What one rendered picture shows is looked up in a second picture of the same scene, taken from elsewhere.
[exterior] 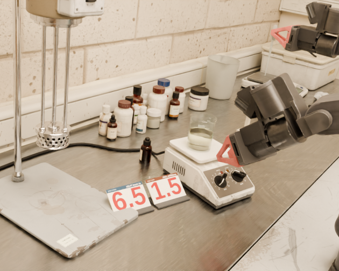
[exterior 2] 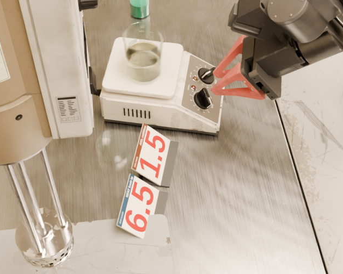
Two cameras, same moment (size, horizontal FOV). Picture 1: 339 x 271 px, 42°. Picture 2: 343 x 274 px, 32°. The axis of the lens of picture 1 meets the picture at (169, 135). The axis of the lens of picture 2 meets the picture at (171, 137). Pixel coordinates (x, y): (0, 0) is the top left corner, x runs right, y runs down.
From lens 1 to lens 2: 62 cm
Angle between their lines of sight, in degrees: 43
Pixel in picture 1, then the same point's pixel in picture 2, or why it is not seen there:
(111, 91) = not seen: outside the picture
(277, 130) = (319, 49)
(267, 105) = (307, 31)
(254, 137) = (283, 65)
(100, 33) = not seen: outside the picture
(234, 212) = (234, 123)
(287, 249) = (320, 134)
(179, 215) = (196, 176)
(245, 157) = (276, 89)
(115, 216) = (154, 244)
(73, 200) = (85, 263)
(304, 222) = (298, 81)
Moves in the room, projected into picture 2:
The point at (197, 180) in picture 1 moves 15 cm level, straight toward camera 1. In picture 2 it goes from (177, 117) to (234, 181)
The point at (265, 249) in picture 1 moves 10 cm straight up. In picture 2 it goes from (306, 151) to (318, 114)
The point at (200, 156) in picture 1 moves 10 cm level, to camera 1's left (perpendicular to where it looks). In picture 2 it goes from (164, 86) to (114, 117)
